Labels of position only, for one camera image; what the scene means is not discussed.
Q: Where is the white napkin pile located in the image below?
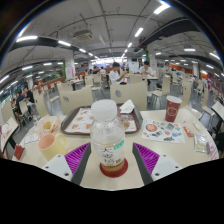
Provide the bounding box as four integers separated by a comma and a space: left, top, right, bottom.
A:
1, 122, 13, 134

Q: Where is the ceiling air conditioner unit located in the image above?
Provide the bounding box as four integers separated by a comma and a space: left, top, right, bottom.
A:
73, 29, 94, 41

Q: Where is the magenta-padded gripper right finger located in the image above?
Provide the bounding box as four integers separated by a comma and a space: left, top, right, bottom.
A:
131, 142, 183, 186

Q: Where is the red paper cup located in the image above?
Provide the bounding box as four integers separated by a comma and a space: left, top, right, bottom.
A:
164, 95, 183, 123

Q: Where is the group of ceiling lights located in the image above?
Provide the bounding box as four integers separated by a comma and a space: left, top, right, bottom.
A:
0, 1, 223, 86

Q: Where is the dark food tray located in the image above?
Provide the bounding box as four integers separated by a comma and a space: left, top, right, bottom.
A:
60, 104, 144, 136

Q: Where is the paper food wrapper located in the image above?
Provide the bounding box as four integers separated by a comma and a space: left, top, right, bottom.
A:
34, 115, 63, 138

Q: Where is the yellow cup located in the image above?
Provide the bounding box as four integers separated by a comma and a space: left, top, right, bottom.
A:
37, 132, 67, 162

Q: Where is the printed paper tray liner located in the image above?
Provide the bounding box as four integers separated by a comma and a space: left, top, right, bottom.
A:
63, 107, 138, 134

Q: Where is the beige side table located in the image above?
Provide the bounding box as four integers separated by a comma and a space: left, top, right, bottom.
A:
0, 117, 19, 153
211, 100, 224, 123

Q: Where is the beige chair with oval hole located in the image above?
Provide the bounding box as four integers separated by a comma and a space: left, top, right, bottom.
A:
59, 87, 94, 116
109, 81, 148, 111

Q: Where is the clear plastic packet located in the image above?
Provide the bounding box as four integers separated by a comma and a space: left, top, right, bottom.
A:
193, 133, 209, 154

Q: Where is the crumpled white napkin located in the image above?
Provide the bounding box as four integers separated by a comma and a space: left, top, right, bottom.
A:
119, 99, 136, 115

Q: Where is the white red-bordered paper card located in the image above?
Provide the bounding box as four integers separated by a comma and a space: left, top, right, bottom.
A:
24, 133, 41, 145

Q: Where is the white red-printed paper slip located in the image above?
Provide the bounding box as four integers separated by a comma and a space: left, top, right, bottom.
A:
206, 141, 220, 161

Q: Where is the person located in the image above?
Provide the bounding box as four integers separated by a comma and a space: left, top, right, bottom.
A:
14, 89, 28, 116
23, 87, 36, 104
138, 60, 155, 77
109, 61, 129, 85

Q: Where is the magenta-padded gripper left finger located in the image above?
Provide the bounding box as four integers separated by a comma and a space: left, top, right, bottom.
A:
41, 142, 92, 186

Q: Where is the group of beige chairs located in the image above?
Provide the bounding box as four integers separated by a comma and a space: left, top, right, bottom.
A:
0, 71, 224, 128

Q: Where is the red sauce sachet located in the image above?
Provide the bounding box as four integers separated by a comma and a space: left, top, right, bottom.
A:
182, 125, 195, 138

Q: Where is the colourful printed leaflet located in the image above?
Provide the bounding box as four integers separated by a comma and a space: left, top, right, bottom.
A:
141, 119, 186, 144

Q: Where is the flat round red coaster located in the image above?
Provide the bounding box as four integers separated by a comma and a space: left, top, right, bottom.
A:
99, 158, 129, 179

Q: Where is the flat red packet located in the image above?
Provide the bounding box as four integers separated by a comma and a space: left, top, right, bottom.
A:
13, 144, 26, 161

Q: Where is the clear white-capped drink bottle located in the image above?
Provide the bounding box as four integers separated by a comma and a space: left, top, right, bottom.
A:
89, 99, 127, 175

